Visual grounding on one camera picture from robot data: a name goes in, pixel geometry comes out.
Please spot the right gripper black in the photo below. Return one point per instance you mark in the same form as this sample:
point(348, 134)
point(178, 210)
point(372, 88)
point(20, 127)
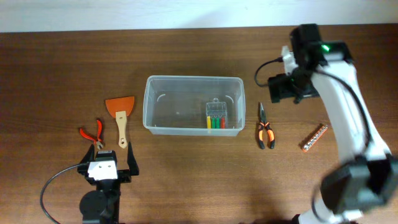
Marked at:
point(278, 88)

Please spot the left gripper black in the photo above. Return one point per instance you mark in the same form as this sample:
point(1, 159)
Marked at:
point(125, 175)

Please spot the orange black long-nose pliers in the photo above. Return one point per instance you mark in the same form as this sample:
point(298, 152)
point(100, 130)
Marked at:
point(265, 134)

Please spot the orange socket rail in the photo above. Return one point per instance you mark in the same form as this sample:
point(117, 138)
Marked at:
point(313, 138)

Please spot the orange scraper wooden handle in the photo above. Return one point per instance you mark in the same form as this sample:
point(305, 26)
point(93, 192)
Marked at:
point(120, 109)

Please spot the clear screwdriver bit case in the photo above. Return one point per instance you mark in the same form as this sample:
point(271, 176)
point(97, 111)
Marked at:
point(216, 114)

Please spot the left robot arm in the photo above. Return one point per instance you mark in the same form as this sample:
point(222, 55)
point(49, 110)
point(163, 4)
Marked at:
point(101, 205)

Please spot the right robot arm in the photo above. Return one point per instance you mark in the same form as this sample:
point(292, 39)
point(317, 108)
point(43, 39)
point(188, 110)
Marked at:
point(366, 177)

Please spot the clear plastic container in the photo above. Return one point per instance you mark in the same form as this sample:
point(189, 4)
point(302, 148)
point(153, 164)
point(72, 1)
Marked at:
point(175, 105)

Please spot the small red cutting pliers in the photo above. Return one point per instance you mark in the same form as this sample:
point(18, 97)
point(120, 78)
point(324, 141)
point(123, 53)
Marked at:
point(97, 139)

